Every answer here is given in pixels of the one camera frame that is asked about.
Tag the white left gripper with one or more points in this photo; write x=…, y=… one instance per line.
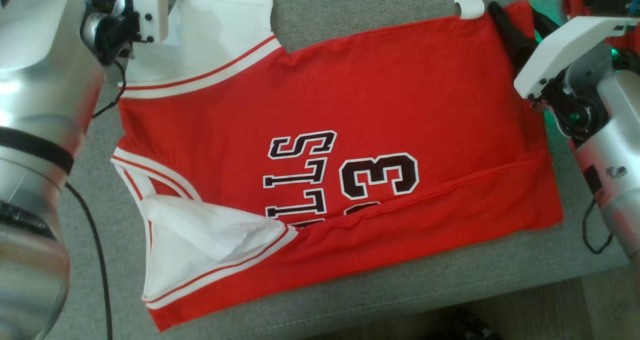
x=152, y=10

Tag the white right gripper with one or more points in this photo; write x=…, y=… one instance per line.
x=565, y=50

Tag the red shorts with white stripe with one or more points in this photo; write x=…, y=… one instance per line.
x=575, y=3

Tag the red and white basketball jersey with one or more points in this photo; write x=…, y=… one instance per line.
x=350, y=90

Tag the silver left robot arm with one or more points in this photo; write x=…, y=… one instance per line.
x=35, y=105

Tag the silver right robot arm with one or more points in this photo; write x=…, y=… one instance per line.
x=610, y=145

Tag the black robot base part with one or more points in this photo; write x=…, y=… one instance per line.
x=465, y=327

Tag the grey sofa seat cushion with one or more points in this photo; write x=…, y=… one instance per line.
x=400, y=285

